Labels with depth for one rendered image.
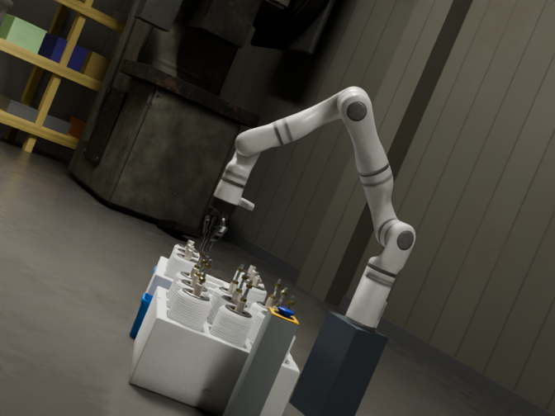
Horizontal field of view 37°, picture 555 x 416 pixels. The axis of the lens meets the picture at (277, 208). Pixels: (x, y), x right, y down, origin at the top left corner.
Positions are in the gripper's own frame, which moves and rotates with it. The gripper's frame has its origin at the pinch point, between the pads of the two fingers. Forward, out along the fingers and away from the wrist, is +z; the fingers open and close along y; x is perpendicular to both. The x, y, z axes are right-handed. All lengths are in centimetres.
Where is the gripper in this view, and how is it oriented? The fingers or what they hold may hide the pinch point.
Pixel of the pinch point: (206, 246)
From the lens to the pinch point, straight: 233.5
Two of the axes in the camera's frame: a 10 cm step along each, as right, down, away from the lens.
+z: -3.9, 9.2, 0.4
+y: 4.1, 2.1, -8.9
